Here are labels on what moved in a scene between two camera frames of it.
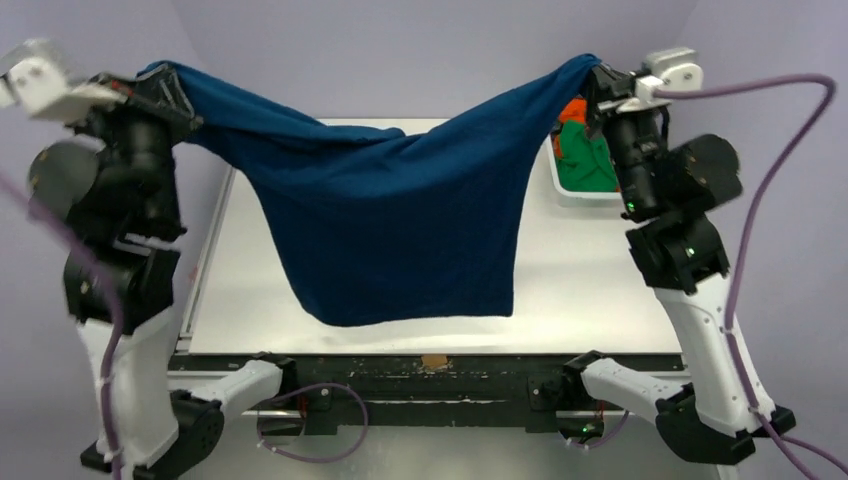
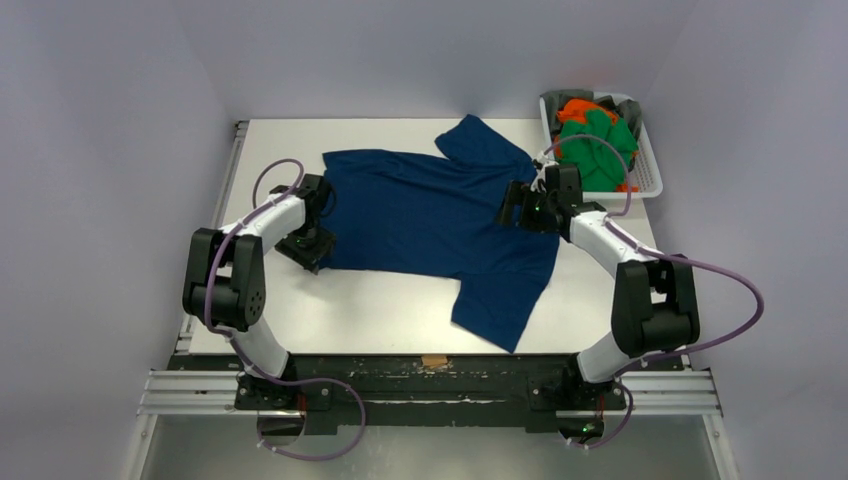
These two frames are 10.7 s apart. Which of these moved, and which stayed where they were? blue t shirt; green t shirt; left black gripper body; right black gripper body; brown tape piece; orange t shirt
Moved: blue t shirt; right black gripper body; left black gripper body
Stayed: orange t shirt; green t shirt; brown tape piece
